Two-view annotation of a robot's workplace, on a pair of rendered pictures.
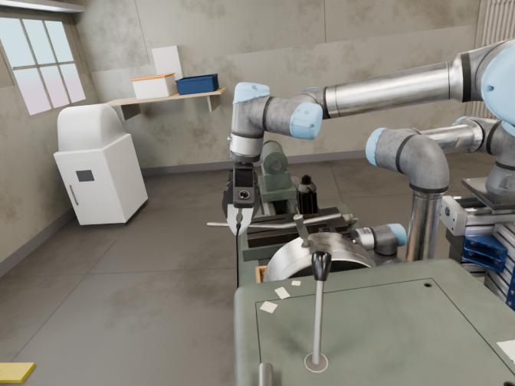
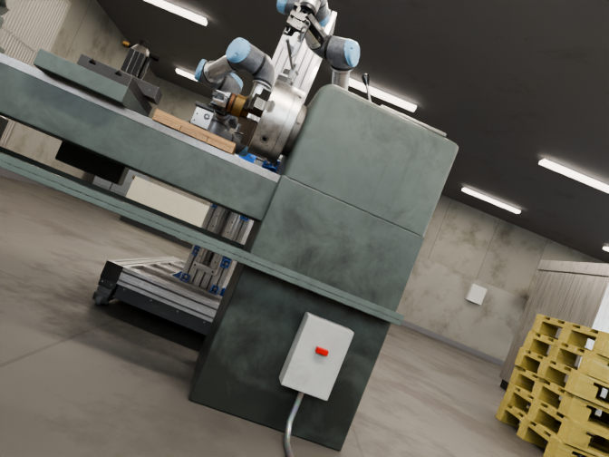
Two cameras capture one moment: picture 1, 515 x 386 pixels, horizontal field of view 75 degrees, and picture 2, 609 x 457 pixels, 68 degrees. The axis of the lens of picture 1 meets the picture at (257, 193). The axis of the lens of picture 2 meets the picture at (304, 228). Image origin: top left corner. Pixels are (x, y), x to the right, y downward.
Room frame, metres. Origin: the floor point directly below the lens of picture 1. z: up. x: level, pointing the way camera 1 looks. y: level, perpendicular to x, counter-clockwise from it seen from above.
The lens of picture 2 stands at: (0.71, 1.71, 0.63)
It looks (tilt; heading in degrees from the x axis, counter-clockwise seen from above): 3 degrees up; 261
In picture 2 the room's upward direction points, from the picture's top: 22 degrees clockwise
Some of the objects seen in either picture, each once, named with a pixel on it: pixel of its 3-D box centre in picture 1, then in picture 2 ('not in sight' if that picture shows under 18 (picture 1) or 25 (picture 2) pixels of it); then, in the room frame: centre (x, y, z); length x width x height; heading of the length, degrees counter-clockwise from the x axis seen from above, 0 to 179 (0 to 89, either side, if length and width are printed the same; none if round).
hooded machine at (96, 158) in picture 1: (100, 164); not in sight; (3.74, 1.73, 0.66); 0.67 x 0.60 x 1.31; 174
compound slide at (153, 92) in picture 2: (309, 217); (133, 85); (1.28, -0.21, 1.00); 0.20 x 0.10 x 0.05; 1
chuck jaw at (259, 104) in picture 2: not in sight; (257, 106); (0.79, -0.05, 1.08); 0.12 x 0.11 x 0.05; 91
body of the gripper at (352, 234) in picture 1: (338, 241); (220, 103); (0.94, -0.24, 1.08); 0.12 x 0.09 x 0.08; 91
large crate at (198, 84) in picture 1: (198, 84); not in sight; (4.53, 0.57, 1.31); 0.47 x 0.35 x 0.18; 82
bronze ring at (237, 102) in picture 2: not in sight; (238, 105); (0.86, -0.14, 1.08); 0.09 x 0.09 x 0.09; 1
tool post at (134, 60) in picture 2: (306, 200); (135, 65); (1.30, -0.21, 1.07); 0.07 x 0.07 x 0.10; 1
